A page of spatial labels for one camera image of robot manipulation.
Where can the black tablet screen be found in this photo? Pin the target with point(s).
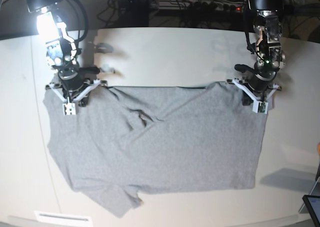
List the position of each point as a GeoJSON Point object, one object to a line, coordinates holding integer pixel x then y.
{"type": "Point", "coordinates": [312, 204]}

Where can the white power strip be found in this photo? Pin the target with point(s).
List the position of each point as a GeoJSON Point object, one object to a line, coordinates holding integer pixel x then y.
{"type": "Point", "coordinates": [207, 5]}

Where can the grey T-shirt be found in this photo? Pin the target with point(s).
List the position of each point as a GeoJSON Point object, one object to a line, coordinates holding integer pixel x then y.
{"type": "Point", "coordinates": [155, 140]}

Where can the white label on table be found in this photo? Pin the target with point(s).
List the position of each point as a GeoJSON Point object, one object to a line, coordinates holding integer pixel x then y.
{"type": "Point", "coordinates": [63, 219]}

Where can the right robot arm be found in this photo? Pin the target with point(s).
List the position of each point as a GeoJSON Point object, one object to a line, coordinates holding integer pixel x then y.
{"type": "Point", "coordinates": [62, 50]}

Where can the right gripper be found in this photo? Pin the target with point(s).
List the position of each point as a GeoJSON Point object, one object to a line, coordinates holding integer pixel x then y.
{"type": "Point", "coordinates": [73, 85]}

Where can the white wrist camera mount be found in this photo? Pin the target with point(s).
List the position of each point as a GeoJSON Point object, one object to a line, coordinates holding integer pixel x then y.
{"type": "Point", "coordinates": [71, 108]}
{"type": "Point", "coordinates": [259, 100]}

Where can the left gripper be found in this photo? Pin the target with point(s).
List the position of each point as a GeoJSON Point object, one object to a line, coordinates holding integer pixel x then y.
{"type": "Point", "coordinates": [258, 84]}

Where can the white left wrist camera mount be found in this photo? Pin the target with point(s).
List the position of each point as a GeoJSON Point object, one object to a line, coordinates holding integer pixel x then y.
{"type": "Point", "coordinates": [259, 100]}

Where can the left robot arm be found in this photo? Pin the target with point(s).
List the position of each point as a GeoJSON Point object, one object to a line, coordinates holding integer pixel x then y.
{"type": "Point", "coordinates": [263, 31]}

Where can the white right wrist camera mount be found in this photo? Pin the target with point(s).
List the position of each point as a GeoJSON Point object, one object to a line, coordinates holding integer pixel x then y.
{"type": "Point", "coordinates": [71, 108]}

